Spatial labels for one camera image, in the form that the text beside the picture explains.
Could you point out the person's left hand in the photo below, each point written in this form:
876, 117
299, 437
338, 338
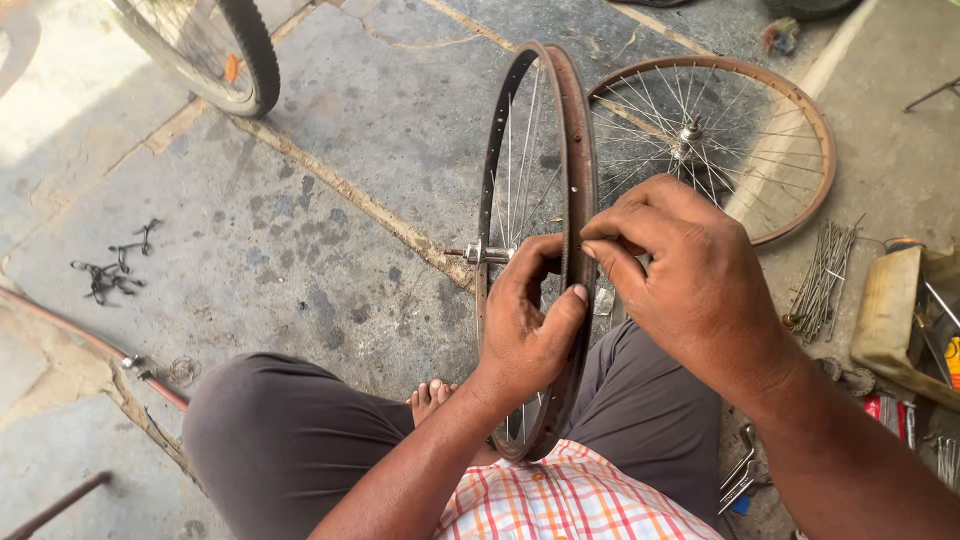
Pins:
517, 345

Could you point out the person's right hand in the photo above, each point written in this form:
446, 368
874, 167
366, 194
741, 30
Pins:
697, 292

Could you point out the rusty spoked bicycle wheel rim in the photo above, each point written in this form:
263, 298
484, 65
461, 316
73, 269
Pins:
579, 150

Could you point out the person's bare foot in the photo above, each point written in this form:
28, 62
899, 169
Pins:
430, 397

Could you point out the bundle of loose metal spokes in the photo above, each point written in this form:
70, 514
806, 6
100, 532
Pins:
821, 285

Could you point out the brown-rimmed spoked bicycle wheel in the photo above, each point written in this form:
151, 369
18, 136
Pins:
750, 150

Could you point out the person's checked shirt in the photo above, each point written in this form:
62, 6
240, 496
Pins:
570, 499

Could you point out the grey metal sprocket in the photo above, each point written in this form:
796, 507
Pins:
851, 379

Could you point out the pair of steel wrenches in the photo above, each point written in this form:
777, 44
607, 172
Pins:
739, 472

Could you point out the wooden tool box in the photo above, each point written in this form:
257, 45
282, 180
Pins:
892, 322

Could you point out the red packet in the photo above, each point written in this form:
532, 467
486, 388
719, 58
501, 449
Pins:
885, 416

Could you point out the crumpled coloured rag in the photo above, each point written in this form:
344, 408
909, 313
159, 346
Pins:
780, 35

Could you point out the black rubber tyre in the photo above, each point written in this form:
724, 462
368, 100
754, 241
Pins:
810, 6

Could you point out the thin dark metal rod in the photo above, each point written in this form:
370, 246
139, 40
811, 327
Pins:
934, 94

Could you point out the bicycle wheel with black tyre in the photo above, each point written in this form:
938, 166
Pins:
255, 60

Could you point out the heap of black metal scraps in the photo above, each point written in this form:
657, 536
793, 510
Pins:
109, 274

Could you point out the rusty metal rod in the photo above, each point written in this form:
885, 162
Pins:
56, 506

